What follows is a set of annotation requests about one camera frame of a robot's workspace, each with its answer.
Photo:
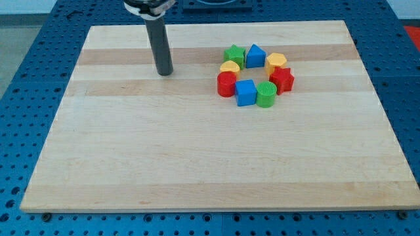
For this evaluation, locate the red star block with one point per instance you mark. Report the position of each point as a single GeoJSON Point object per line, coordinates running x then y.
{"type": "Point", "coordinates": [283, 79]}

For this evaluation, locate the green cylinder block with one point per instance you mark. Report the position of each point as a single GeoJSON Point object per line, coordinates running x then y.
{"type": "Point", "coordinates": [266, 94]}

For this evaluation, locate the blue triangle block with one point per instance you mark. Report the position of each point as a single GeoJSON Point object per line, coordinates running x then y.
{"type": "Point", "coordinates": [255, 57]}

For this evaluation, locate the red object at right edge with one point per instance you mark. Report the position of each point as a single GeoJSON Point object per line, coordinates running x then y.
{"type": "Point", "coordinates": [414, 34]}

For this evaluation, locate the yellow half-round block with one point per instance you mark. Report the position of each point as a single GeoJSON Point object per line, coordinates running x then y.
{"type": "Point", "coordinates": [230, 66]}

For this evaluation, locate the red cylinder block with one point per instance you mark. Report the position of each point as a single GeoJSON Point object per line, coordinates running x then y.
{"type": "Point", "coordinates": [226, 83]}

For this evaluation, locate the blue cube block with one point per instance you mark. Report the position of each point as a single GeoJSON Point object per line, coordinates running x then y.
{"type": "Point", "coordinates": [245, 92]}

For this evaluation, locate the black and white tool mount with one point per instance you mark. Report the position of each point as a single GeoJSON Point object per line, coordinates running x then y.
{"type": "Point", "coordinates": [148, 9]}

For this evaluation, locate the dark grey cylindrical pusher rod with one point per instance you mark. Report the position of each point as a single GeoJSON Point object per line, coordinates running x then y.
{"type": "Point", "coordinates": [157, 35]}

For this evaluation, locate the yellow hexagon block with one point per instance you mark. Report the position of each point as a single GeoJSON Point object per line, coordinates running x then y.
{"type": "Point", "coordinates": [274, 60]}

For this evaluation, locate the green star block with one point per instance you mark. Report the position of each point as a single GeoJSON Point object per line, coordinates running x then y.
{"type": "Point", "coordinates": [235, 54]}

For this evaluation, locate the light wooden board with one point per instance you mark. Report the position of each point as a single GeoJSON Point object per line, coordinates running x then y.
{"type": "Point", "coordinates": [125, 139]}

